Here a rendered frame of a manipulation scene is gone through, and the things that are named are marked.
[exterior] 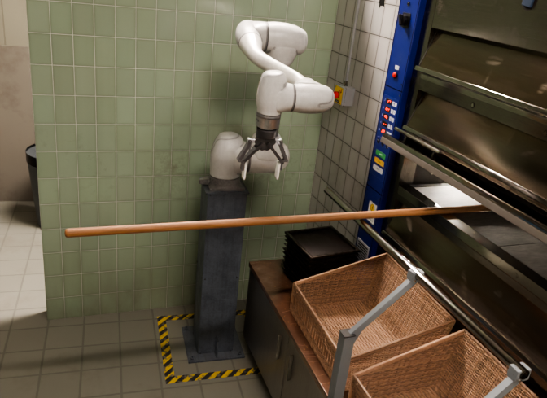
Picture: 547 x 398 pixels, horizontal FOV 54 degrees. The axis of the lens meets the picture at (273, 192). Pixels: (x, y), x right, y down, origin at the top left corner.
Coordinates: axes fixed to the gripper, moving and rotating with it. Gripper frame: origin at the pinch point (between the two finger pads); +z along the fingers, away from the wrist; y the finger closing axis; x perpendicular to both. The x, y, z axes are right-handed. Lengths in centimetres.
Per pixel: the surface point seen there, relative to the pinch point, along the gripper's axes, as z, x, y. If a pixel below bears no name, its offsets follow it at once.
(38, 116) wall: 14, -99, 87
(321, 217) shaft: 8.4, 19.8, -19.9
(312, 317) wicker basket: 58, 19, -25
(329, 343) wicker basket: 56, 37, -25
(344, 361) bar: 40, 62, -17
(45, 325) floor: 137, -85, 89
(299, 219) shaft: 8.6, 20.0, -10.9
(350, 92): -14, -71, -69
